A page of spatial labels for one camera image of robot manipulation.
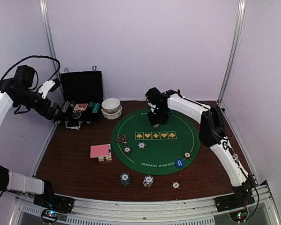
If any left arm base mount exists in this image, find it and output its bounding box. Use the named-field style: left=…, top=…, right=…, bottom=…
left=33, top=195, right=74, bottom=213

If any red triangular all-in button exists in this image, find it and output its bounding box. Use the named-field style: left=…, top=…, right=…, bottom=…
left=115, top=134, right=128, bottom=144

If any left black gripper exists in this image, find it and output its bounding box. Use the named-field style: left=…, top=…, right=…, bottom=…
left=15, top=87, right=63, bottom=120

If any aluminium frame post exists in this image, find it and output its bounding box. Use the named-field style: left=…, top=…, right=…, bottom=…
left=217, top=0, right=246, bottom=105
left=39, top=0, right=64, bottom=99

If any gold striped card box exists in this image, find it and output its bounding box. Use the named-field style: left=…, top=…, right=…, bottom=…
left=98, top=144, right=112, bottom=163

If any blue white poker chip stack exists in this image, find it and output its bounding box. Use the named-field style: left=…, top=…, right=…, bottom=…
left=142, top=175, right=154, bottom=187

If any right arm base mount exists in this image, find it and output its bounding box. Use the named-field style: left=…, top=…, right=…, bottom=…
left=214, top=194, right=255, bottom=212

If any left aluminium frame post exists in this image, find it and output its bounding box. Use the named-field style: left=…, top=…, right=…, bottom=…
left=39, top=0, right=64, bottom=99

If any right aluminium frame post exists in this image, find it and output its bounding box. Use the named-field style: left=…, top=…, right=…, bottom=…
left=217, top=0, right=246, bottom=105

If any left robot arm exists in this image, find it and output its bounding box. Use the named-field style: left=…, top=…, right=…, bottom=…
left=0, top=78, right=61, bottom=208

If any teal poker chip stack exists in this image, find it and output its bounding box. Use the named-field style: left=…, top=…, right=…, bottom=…
left=120, top=173, right=131, bottom=186

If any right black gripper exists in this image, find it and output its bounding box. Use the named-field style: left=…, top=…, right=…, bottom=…
left=148, top=105, right=170, bottom=125

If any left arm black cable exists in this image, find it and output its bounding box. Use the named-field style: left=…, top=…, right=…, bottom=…
left=0, top=55, right=61, bottom=83

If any green round poker mat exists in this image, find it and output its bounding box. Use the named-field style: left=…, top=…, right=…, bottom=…
left=111, top=109, right=200, bottom=175

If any front aluminium rail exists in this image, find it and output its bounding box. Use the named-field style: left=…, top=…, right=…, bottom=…
left=7, top=183, right=281, bottom=225

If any brown poker chip stack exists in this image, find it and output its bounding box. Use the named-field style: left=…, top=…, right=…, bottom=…
left=171, top=181, right=180, bottom=189

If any clear round dealer button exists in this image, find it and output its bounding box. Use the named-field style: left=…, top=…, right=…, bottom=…
left=72, top=111, right=81, bottom=120

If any blue cream chip row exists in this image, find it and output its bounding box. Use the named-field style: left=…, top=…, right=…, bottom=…
left=61, top=101, right=70, bottom=114

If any black poker chip case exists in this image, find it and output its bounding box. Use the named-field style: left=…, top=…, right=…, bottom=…
left=54, top=65, right=104, bottom=130

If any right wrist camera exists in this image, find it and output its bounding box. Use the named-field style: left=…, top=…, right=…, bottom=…
left=145, top=87, right=164, bottom=107

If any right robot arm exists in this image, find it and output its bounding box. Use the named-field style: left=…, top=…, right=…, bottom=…
left=145, top=87, right=254, bottom=207

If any white scalloped ceramic dish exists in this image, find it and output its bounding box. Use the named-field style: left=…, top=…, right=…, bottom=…
left=101, top=106, right=123, bottom=120

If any blue small blind button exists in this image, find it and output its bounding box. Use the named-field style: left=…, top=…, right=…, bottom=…
left=175, top=158, right=185, bottom=168

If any teal chip row in case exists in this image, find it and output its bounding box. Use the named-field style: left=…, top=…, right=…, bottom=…
left=92, top=103, right=101, bottom=114

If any red playing card deck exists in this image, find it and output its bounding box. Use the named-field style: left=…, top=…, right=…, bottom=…
left=90, top=144, right=110, bottom=158

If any white ceramic bowl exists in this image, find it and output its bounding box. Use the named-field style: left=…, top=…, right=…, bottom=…
left=102, top=98, right=121, bottom=114

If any card deck in case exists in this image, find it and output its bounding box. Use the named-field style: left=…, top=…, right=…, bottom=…
left=73, top=104, right=88, bottom=111

